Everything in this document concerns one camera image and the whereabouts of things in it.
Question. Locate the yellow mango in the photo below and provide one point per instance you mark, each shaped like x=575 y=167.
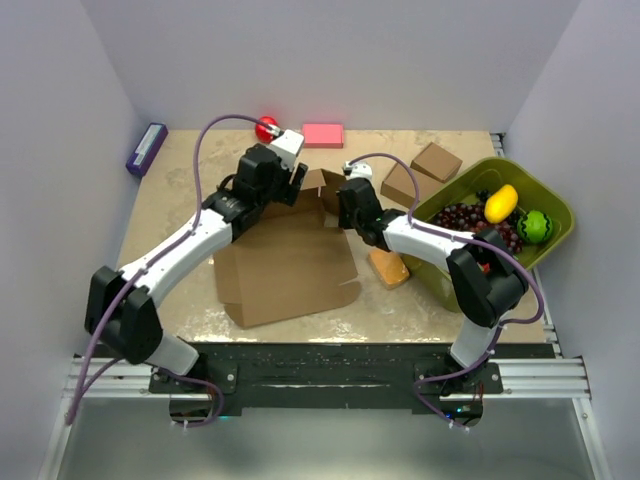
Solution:
x=501 y=204

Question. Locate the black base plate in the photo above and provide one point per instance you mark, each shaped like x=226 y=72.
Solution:
x=420 y=378

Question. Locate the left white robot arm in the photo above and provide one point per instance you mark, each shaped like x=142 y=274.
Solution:
x=122 y=304

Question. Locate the toy watermelon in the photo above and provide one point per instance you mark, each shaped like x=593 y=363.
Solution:
x=534 y=227

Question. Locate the large brown cardboard box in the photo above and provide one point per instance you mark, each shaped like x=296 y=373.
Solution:
x=295 y=262

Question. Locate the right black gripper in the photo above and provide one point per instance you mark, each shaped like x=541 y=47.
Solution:
x=342 y=220

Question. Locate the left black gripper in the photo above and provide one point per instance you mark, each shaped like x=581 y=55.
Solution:
x=288 y=192

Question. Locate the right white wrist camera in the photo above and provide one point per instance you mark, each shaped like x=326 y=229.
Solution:
x=358 y=169

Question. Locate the small brown box right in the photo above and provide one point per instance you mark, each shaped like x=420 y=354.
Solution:
x=437 y=163

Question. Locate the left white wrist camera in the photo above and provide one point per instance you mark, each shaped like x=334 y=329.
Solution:
x=287 y=147

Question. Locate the small brown box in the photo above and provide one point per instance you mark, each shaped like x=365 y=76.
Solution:
x=398 y=186
x=437 y=163

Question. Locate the purple flat box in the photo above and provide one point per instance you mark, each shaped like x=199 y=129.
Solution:
x=145 y=152

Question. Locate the orange sponge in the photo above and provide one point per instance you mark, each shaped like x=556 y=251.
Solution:
x=388 y=267

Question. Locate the olive green plastic bin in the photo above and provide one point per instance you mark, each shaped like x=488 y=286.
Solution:
x=491 y=174

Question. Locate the small brown box left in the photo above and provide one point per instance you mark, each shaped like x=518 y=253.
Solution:
x=398 y=186

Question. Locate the pink flat box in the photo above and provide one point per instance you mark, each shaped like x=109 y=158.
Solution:
x=323 y=136

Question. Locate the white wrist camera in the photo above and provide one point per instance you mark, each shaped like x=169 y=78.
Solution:
x=287 y=147
x=358 y=169

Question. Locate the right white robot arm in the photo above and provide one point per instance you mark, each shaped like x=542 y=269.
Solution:
x=488 y=282

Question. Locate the red apple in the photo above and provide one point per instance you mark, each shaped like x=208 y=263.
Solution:
x=266 y=129

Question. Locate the purple grapes bunch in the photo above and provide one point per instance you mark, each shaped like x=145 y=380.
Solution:
x=470 y=218

